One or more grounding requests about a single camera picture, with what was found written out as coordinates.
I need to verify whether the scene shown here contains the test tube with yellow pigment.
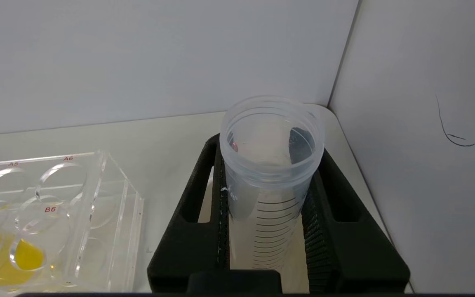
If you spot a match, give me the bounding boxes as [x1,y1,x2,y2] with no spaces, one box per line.
[0,234,47,288]

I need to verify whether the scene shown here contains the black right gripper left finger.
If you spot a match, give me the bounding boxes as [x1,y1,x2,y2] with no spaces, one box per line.
[146,133,232,294]

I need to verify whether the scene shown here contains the clear acrylic test tube rack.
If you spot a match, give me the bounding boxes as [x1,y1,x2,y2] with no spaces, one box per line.
[0,150,146,294]

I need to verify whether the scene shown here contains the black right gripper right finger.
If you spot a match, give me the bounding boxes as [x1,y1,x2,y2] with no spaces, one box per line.
[301,146,411,294]

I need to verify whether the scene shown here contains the test tube with red pigment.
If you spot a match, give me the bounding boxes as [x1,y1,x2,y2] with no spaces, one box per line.
[219,95,326,271]

